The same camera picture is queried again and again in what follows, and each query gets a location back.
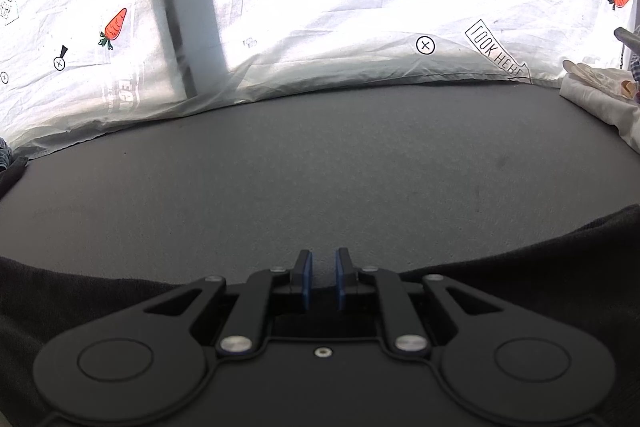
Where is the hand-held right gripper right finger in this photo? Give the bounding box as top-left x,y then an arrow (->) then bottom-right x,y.
334,247 -> 502,358

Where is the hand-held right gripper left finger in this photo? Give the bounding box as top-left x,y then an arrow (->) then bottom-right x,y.
142,249 -> 314,358

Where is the white garment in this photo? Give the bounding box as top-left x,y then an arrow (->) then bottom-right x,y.
558,60 -> 640,158

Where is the blue checked garment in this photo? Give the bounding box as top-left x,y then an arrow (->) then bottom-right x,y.
628,25 -> 640,82

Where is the black folded garment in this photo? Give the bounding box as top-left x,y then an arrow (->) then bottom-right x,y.
0,155 -> 29,202

